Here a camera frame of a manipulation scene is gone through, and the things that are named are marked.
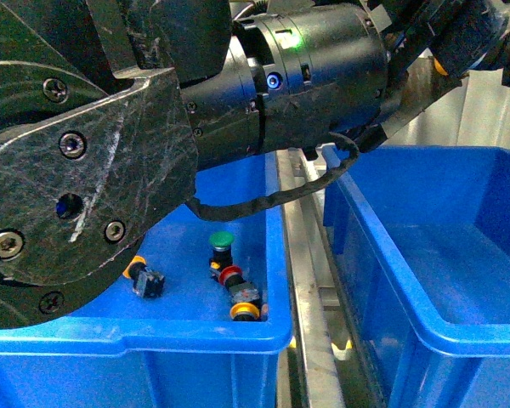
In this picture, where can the blue empty target bin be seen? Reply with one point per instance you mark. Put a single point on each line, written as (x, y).
(421, 237)

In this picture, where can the metal roller track divider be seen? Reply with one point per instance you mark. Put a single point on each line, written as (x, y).
(325, 364)

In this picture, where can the green mushroom push button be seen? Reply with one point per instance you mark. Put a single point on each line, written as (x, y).
(221, 244)

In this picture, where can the red ring push button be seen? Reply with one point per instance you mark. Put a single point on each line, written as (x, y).
(240, 290)

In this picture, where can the blue source bin with buttons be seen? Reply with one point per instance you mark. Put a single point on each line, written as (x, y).
(179, 350)

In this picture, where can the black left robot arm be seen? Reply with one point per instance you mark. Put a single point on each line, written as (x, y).
(109, 109)

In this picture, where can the yellow push button front corner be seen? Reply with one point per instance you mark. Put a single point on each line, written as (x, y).
(244, 312)

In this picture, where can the yellow ring push button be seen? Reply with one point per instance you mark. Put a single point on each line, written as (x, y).
(147, 283)

